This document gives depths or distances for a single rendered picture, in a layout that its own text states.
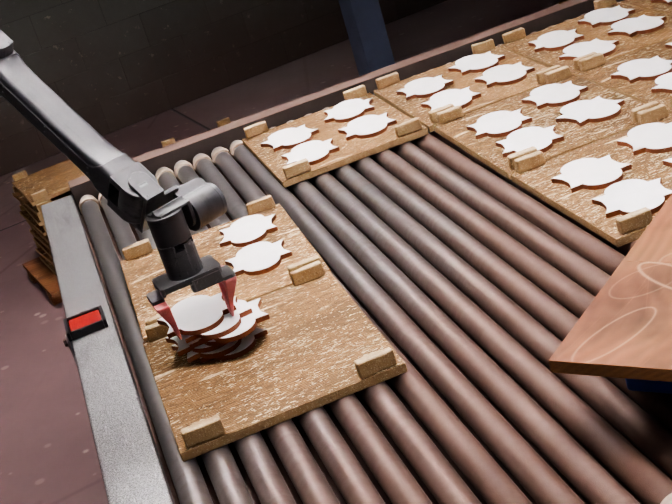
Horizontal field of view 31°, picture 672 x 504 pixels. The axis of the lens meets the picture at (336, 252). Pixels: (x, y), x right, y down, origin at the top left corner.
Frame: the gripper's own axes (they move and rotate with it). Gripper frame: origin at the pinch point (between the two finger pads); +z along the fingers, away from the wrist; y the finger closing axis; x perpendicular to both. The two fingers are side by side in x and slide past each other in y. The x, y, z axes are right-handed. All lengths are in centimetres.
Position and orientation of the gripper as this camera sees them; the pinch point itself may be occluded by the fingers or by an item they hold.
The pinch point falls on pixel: (204, 322)
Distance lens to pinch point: 192.4
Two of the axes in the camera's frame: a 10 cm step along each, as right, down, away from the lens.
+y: 8.8, -3.9, 2.5
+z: 2.8, 8.8, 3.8
